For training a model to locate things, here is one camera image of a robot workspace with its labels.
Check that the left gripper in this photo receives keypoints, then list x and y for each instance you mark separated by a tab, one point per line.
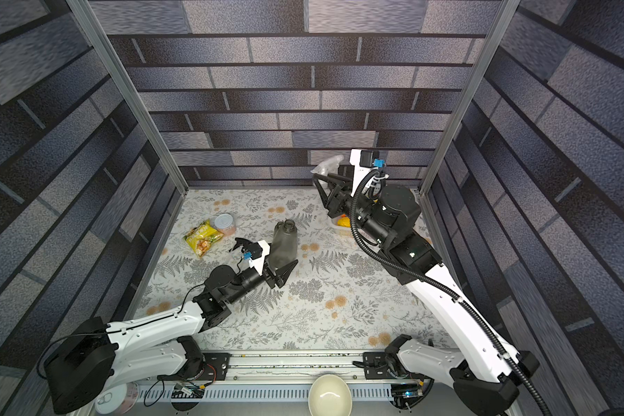
278	278

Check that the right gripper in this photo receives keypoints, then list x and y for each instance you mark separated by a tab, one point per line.
338	197

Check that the clear white spray nozzle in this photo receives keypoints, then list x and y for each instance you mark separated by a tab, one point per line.
329	165

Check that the grey spray bottle front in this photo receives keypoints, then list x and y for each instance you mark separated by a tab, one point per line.
283	249

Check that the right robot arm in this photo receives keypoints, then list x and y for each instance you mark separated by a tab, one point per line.
389	238

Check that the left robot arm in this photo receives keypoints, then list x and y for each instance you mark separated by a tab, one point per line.
100	355

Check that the pink tin can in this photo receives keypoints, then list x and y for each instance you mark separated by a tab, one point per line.
225	223

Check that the yellow snack packet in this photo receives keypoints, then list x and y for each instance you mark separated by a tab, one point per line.
201	238

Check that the cream bowl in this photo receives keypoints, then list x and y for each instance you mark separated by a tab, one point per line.
330	396

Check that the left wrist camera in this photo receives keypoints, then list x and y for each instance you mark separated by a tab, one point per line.
258	264

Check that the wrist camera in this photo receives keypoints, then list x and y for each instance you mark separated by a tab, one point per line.
258	264
364	162

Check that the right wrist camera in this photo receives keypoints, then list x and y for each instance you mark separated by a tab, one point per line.
364	162

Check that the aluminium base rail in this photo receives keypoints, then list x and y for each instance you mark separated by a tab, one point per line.
291	364

